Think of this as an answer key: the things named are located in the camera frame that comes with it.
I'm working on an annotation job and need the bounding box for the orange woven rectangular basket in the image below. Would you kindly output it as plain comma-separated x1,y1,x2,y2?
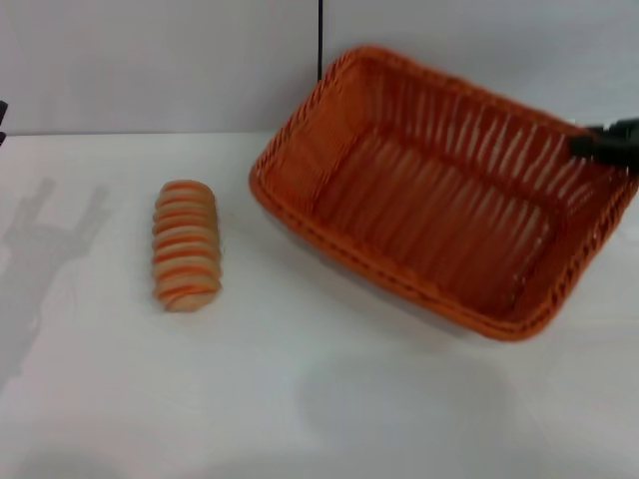
248,44,639,344

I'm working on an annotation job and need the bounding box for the orange striped bread roll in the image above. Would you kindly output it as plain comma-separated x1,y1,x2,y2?
151,180,224,314

